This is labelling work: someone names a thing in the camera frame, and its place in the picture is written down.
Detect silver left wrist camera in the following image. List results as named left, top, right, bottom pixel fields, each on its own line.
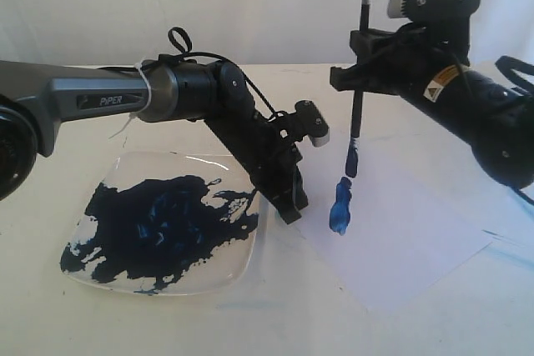
left=293, top=100, right=330, bottom=148

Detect white zip tie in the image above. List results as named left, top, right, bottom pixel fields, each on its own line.
left=107, top=59, right=154, bottom=141

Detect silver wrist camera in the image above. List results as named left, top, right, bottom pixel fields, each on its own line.
left=386, top=0, right=481, bottom=23
left=293, top=100, right=330, bottom=148

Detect white plate with blue paint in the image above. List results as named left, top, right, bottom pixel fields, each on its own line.
left=59, top=151, right=260, bottom=296

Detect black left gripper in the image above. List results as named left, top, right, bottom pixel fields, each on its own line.
left=204, top=110, right=309, bottom=224

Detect black paintbrush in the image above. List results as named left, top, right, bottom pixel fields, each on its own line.
left=345, top=0, right=370, bottom=178

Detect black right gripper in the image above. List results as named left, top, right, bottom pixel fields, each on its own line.
left=329, top=26, right=534, bottom=188

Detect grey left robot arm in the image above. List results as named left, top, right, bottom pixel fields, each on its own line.
left=1, top=61, right=308, bottom=223

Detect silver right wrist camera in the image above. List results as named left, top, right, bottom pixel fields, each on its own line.
left=386, top=0, right=481, bottom=23

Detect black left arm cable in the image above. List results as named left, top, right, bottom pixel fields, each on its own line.
left=158, top=27, right=301, bottom=165

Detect white paper sheet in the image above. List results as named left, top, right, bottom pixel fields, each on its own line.
left=258, top=122, right=497, bottom=315

